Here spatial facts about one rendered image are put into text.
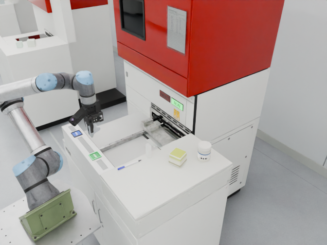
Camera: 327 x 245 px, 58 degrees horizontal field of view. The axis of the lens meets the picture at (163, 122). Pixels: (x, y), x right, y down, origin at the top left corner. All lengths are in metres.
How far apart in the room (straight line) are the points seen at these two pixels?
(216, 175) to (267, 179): 1.50
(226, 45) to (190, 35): 0.29
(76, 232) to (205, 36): 1.16
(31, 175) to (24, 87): 0.41
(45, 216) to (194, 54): 1.07
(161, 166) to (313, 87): 1.83
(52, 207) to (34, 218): 0.09
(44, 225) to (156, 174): 0.58
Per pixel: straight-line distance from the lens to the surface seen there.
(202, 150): 1.57
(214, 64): 1.72
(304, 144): 3.25
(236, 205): 2.74
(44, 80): 1.36
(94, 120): 1.54
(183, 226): 1.67
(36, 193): 1.51
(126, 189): 1.48
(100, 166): 1.64
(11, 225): 1.69
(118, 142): 1.96
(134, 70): 2.21
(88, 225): 1.56
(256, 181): 3.00
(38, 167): 1.54
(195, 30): 1.54
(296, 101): 3.12
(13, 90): 1.50
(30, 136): 1.66
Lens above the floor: 2.03
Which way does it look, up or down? 34 degrees down
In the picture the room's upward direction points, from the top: straight up
